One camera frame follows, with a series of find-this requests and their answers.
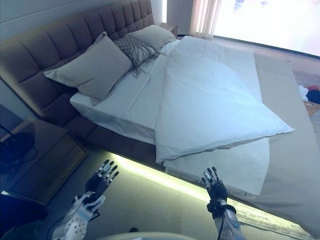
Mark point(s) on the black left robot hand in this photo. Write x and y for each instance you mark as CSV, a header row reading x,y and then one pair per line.
x,y
98,185

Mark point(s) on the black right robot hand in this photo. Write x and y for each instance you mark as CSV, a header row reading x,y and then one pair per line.
x,y
218,191

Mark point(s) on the white duvet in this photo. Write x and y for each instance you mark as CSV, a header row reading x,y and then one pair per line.
x,y
212,100

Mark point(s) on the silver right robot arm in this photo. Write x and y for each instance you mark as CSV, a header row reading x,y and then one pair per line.
x,y
231,225

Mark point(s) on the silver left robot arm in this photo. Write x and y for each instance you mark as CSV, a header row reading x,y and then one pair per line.
x,y
77,220

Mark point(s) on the brown upholstered bed base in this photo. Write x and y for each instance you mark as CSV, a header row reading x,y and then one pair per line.
x,y
112,132

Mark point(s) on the beige bed runner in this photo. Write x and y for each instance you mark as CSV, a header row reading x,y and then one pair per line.
x,y
282,162

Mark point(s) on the brown upholstered bed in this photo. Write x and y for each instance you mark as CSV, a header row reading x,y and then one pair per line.
x,y
135,100

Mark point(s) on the fringed pale rug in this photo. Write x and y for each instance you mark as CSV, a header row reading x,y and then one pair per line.
x,y
252,215

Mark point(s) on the wooden nightstand with drawers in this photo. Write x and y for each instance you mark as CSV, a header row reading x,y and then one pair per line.
x,y
55,160

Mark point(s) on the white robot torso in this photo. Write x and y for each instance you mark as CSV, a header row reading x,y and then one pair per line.
x,y
150,236

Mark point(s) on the black box under nightstand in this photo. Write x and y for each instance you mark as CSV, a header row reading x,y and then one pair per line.
x,y
22,208

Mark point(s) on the large beige pillow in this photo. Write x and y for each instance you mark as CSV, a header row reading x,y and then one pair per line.
x,y
95,70

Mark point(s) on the pile of clothes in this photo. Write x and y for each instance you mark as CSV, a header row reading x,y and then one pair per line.
x,y
311,93

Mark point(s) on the grey macrame fringe cushion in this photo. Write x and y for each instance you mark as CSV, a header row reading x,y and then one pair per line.
x,y
132,47

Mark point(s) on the brown tufted headboard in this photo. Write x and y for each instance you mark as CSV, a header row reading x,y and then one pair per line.
x,y
50,50

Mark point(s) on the small beige pillow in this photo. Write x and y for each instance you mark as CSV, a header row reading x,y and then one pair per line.
x,y
153,35

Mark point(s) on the small wooden nightstand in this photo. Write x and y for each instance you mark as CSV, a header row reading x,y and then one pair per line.
x,y
170,28

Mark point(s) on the sheer beige curtain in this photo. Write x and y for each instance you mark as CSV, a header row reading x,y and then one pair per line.
x,y
206,17

